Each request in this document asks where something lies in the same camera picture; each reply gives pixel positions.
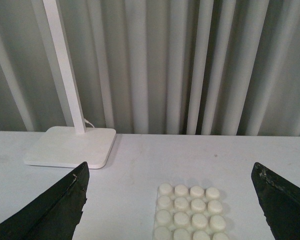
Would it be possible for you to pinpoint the white desk lamp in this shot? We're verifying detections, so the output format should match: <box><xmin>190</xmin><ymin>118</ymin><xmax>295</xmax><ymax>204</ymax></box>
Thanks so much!
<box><xmin>23</xmin><ymin>0</ymin><xmax>116</xmax><ymax>169</ymax></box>

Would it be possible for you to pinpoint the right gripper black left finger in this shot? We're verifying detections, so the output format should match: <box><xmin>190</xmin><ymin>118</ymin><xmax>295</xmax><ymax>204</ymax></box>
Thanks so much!
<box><xmin>0</xmin><ymin>162</ymin><xmax>90</xmax><ymax>240</ymax></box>

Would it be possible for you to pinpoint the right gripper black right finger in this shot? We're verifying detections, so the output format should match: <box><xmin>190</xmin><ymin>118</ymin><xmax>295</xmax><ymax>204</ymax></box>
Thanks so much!
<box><xmin>251</xmin><ymin>162</ymin><xmax>300</xmax><ymax>240</ymax></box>

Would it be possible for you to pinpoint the grey pleated curtain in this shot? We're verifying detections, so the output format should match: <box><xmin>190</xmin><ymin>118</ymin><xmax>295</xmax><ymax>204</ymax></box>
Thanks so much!
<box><xmin>0</xmin><ymin>0</ymin><xmax>300</xmax><ymax>136</ymax></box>

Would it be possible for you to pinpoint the white studded base plate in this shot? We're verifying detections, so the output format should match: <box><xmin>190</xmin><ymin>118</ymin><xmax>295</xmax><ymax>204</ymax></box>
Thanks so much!
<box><xmin>152</xmin><ymin>183</ymin><xmax>229</xmax><ymax>240</ymax></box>

